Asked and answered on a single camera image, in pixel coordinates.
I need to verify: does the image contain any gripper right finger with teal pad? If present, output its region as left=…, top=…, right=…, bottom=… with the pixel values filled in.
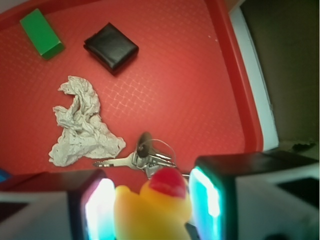
left=189, top=150, right=320, bottom=240

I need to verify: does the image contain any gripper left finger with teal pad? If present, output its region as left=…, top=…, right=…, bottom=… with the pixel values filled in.
left=0, top=169, right=116, bottom=240

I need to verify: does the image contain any yellow rubber duck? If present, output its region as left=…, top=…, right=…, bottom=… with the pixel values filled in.
left=114, top=168, right=192, bottom=240

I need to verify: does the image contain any crumpled grey paper towel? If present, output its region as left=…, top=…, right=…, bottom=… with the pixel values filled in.
left=48, top=76, right=126, bottom=167

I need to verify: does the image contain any blue rectangular block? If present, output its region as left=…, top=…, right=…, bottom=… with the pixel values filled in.
left=0, top=169, right=12, bottom=183

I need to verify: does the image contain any silver key bunch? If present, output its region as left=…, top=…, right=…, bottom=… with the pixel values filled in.
left=92, top=132, right=178, bottom=179

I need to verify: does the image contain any red plastic tray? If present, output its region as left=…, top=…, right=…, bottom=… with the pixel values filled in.
left=0, top=0, right=264, bottom=175

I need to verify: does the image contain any black leather wallet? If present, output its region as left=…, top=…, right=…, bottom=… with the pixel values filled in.
left=83, top=22, right=139, bottom=75

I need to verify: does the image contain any green rectangular block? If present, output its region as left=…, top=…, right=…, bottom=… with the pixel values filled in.
left=19, top=8, right=65, bottom=60

